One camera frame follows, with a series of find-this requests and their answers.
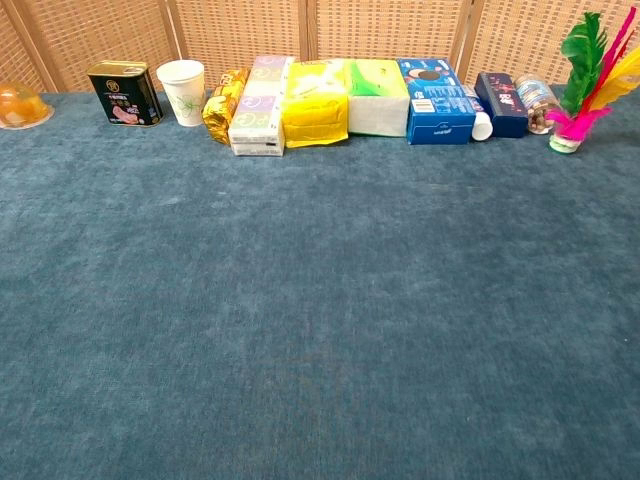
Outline small white bottle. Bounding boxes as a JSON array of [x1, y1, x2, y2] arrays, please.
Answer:
[[462, 84, 494, 142]]

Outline colourful feather shuttlecock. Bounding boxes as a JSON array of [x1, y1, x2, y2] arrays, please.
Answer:
[[544, 5, 640, 155]]

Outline purple green tissue pack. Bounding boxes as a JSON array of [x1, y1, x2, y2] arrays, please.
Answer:
[[227, 55, 296, 157]]

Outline green white tissue pack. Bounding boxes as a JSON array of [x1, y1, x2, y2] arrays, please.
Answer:
[[345, 58, 411, 138]]

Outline blue table cloth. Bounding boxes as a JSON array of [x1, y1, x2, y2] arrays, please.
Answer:
[[0, 84, 640, 480]]

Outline black luncheon meat tin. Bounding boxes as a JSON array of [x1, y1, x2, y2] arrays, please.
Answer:
[[86, 60, 165, 127]]

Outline blue cookie box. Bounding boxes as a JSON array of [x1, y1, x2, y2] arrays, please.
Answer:
[[396, 57, 477, 146]]

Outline orange fruit jelly cup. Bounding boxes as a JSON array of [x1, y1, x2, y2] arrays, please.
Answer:
[[0, 81, 55, 131]]

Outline white paper cup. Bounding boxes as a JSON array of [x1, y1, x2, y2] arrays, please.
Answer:
[[155, 59, 207, 128]]

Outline dark blue small box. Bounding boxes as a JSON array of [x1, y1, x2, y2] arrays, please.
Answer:
[[473, 71, 530, 139]]

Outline woven wooden folding screen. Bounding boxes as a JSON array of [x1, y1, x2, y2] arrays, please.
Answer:
[[0, 0, 640, 94]]

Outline gold foil snack pack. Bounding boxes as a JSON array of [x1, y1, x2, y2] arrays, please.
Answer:
[[201, 66, 250, 146]]

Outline yellow tissue pack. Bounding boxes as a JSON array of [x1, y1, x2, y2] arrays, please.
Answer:
[[281, 58, 350, 149]]

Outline clear jar with nuts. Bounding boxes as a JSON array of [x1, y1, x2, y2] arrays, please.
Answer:
[[513, 73, 561, 136]]

